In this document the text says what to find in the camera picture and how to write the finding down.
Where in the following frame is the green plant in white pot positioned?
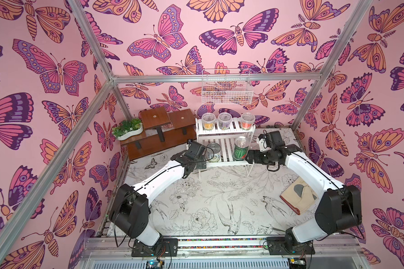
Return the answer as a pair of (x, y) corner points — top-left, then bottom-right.
(112, 118), (144, 141)

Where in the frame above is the aluminium frame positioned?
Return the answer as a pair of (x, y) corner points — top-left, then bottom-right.
(0, 0), (374, 269)

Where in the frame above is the silver tin can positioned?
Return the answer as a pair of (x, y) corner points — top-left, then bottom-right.
(206, 142), (221, 163)

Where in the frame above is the beige work glove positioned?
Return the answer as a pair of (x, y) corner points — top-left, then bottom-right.
(280, 177), (318, 215)

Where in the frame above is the green watermelon can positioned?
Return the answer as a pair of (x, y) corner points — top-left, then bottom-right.
(232, 136), (250, 161)

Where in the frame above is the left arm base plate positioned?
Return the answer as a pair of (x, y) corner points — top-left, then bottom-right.
(131, 238), (178, 257)

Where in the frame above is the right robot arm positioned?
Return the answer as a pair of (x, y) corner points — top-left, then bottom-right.
(245, 131), (362, 247)

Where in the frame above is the seed jar with red seeds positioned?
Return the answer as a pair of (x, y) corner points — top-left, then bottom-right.
(240, 113), (255, 131)

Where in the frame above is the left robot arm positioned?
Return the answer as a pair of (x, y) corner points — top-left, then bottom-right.
(109, 141), (208, 247)

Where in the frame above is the white slatted two-tier shelf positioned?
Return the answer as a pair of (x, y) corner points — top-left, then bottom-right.
(196, 118), (256, 176)

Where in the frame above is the white wire basket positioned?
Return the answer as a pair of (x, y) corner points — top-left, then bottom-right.
(200, 71), (254, 106)

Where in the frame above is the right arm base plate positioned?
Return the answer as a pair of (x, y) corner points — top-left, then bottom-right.
(267, 236), (315, 256)

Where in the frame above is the seed jar with yellow seeds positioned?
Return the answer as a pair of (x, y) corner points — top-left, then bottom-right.
(202, 113), (216, 131)

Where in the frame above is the seed jar with dark seeds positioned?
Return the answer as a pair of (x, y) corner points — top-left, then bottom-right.
(218, 112), (233, 130)

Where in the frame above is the brown wooden stepped stand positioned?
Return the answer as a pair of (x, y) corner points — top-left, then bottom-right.
(121, 107), (196, 160)

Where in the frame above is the front aluminium rail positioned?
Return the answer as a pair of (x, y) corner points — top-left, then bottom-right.
(77, 235), (370, 269)

